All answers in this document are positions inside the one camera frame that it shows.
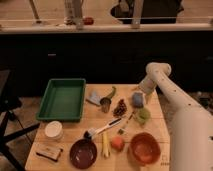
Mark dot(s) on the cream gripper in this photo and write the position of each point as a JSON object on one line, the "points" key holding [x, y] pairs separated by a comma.
{"points": [[146, 96]]}

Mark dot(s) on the green pepper toy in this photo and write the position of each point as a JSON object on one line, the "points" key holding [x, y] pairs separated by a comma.
{"points": [[112, 93]]}

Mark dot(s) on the orange bowl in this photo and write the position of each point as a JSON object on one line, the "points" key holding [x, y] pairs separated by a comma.
{"points": [[144, 149]]}

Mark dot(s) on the green plastic tray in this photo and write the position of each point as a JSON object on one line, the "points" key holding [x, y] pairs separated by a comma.
{"points": [[63, 100]]}

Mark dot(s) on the white round container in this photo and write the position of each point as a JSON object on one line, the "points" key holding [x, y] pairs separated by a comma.
{"points": [[54, 130]]}

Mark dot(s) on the small green brush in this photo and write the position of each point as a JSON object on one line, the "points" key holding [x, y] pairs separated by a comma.
{"points": [[122, 129]]}

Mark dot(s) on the wooden block eraser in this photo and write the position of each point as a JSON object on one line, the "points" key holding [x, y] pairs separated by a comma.
{"points": [[49, 152]]}

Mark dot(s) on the dark purple bowl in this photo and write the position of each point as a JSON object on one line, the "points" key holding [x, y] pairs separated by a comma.
{"points": [[83, 153]]}

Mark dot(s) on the red object on counter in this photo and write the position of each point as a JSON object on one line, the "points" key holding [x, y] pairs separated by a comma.
{"points": [[88, 21]]}

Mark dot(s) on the black white brush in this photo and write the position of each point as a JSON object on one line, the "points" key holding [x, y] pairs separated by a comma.
{"points": [[89, 134]]}

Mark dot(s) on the green plastic cup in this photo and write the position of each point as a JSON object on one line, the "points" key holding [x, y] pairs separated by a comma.
{"points": [[142, 115]]}

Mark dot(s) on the black chair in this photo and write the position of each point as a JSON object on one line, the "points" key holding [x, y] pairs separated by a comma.
{"points": [[7, 104]]}

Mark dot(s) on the metal measuring cup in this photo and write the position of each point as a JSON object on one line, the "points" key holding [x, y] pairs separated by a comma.
{"points": [[105, 104]]}

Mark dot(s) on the yellow corn toy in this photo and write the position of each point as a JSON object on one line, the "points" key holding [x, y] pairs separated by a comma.
{"points": [[105, 145]]}

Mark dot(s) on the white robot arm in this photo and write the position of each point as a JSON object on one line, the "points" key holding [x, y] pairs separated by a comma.
{"points": [[191, 146]]}

